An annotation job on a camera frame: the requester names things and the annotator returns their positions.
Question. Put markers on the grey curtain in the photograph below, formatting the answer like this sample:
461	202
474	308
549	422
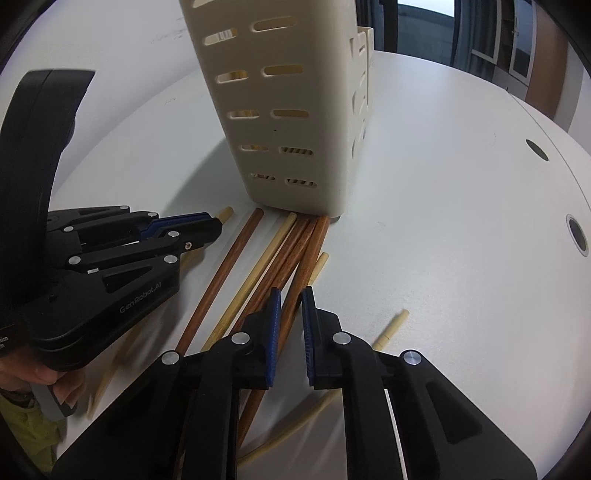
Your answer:
473	37

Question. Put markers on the wooden glass door cabinet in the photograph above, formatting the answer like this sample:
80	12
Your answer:
524	46

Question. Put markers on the dark framed window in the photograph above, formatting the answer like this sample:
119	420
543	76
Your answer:
425	27

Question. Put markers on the brown wooden chopstick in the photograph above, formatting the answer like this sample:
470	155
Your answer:
221	281
296	262
310	262
282	261

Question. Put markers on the cream slotted utensil holder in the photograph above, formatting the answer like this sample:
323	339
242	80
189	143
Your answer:
277	138

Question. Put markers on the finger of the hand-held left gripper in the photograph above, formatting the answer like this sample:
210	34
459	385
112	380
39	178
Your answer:
152	258
175	224

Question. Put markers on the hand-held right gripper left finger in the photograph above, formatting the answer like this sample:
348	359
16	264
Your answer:
274	344

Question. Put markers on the person's left hand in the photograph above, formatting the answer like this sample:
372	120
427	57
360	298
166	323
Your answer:
41	374

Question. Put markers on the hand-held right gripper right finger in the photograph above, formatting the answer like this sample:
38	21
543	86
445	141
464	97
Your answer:
308	344

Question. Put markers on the person's yellow-green clothing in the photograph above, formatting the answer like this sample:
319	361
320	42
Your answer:
23	434

